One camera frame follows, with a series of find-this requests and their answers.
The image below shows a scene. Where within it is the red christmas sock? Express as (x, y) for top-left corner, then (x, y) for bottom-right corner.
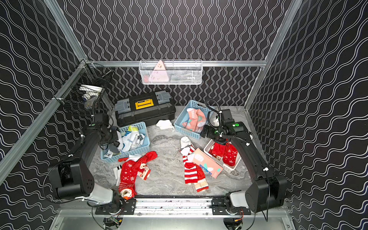
(223, 143), (238, 167)

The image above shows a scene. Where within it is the white neon yellow sock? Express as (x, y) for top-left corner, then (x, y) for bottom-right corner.
(117, 126), (145, 153)

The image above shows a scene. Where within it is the pink sock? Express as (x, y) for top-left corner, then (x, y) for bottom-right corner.
(182, 108), (207, 133)
(189, 148), (223, 179)

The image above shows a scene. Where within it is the red white striped sock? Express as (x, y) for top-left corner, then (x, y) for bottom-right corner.
(181, 145), (209, 193)

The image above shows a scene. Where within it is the red santa face sock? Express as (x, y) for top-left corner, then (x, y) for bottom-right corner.
(118, 150), (158, 181)

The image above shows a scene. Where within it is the red striped cuff sock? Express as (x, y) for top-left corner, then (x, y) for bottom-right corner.
(209, 142), (226, 160)

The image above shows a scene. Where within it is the red santa sock front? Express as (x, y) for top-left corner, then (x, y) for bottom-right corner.
(118, 160), (140, 200)

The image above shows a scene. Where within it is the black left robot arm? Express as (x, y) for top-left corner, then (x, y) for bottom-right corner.
(46, 113), (119, 205)

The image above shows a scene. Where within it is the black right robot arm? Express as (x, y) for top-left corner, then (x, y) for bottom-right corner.
(201, 122), (288, 213)

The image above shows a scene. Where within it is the white perforated basket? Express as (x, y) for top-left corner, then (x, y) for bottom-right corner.
(204, 140), (242, 172)

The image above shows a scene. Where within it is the light blue left basket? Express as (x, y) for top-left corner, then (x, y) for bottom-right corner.
(101, 122), (150, 163)

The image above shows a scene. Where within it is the light blue basket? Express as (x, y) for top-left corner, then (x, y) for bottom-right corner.
(174, 100), (211, 139)
(101, 122), (150, 163)

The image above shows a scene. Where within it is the light blue right basket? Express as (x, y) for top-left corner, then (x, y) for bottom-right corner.
(174, 100), (211, 139)

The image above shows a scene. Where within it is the pink sock on table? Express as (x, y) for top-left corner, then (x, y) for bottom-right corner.
(189, 148), (223, 179)

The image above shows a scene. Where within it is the plain white sock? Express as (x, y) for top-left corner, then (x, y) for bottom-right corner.
(156, 120), (174, 131)

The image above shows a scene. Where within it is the black plastic toolbox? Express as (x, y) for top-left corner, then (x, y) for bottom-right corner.
(115, 91), (176, 127)

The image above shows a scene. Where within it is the pink triangle card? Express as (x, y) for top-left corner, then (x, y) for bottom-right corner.
(148, 60), (169, 83)

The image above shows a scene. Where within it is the black wire wall basket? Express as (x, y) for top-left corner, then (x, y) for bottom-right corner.
(55, 63), (115, 117)

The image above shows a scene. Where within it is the clear wall-mounted bin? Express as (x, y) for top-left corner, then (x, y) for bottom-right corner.
(139, 59), (203, 85)

